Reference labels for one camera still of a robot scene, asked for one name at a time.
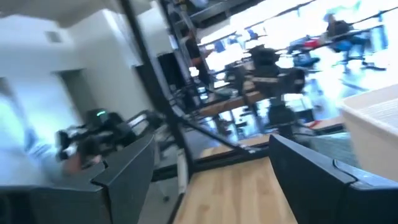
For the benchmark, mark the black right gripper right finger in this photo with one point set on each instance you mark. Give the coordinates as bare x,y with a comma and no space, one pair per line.
317,193

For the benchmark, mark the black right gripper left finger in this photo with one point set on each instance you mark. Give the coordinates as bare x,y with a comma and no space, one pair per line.
118,193

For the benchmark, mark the white perforated plastic basket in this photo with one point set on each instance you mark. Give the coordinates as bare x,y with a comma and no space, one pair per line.
373,140

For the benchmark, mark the person's hand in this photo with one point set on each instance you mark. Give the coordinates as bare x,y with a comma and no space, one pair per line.
74,165

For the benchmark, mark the person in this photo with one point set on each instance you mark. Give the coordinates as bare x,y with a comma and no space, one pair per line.
196,56
18,149
337,26

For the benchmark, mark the wooden background table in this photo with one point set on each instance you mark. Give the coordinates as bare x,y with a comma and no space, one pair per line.
230,104

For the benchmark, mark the blue office chair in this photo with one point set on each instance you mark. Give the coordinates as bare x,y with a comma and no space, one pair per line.
345,46

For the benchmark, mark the black table frame rail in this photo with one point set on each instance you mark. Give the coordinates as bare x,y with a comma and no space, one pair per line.
217,161

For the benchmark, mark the black frame post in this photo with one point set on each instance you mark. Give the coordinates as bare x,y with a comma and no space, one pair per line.
155,90

